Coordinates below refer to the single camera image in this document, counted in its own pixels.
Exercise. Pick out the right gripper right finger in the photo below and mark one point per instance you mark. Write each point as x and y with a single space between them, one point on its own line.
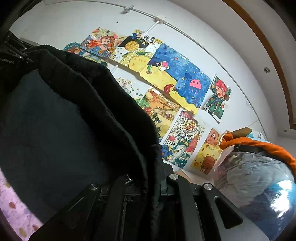
201 212

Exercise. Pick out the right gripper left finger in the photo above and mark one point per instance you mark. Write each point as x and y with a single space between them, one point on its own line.
97 213

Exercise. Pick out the black padded jacket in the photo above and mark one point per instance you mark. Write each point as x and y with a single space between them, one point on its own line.
65 123

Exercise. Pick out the plastic bag of clothes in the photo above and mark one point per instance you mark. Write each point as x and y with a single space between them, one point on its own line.
260 185

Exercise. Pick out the swimming girl drawing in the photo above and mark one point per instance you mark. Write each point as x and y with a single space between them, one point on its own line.
75 48

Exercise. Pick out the yellow bear drawing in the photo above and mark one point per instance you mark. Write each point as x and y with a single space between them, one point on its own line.
209 153

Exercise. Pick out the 2024 dragon drawing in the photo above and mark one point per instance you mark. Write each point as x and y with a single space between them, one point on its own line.
182 139

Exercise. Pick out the pink apple-print quilt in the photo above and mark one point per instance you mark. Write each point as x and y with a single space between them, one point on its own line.
23 222

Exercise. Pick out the orange fabric on bag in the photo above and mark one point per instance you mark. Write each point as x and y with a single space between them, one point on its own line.
230 140

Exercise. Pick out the orange-haired girl drawing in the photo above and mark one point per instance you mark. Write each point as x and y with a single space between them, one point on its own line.
102 42

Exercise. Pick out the blond boy drawing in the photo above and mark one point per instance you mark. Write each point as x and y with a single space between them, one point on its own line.
95 59

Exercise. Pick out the autumn landscape drawing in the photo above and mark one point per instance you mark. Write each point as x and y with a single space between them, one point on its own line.
161 110

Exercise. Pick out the red-haired character drawing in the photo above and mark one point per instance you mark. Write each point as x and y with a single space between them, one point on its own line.
217 103

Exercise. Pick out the pineapple yellow drawing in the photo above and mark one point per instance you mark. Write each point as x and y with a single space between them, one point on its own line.
136 51

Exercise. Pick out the juice and oranges drawing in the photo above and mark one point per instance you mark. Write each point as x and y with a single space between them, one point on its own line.
134 88

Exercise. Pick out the blue sea jellyfish drawing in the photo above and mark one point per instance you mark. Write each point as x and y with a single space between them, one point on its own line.
174 74

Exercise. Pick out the wooden bed frame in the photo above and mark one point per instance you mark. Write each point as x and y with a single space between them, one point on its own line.
187 175

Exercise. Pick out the white wall conduit pipe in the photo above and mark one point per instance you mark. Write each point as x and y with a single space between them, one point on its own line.
185 33

